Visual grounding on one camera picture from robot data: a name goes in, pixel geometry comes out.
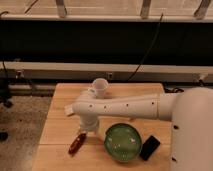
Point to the pale translucent gripper body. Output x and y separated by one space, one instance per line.
85 130

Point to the red chili pepper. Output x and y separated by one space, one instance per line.
77 143

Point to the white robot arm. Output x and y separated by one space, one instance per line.
191 114

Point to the white sponge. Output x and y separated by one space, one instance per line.
68 110

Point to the green bowl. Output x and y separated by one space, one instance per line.
122 142

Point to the black smartphone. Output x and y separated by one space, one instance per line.
149 147

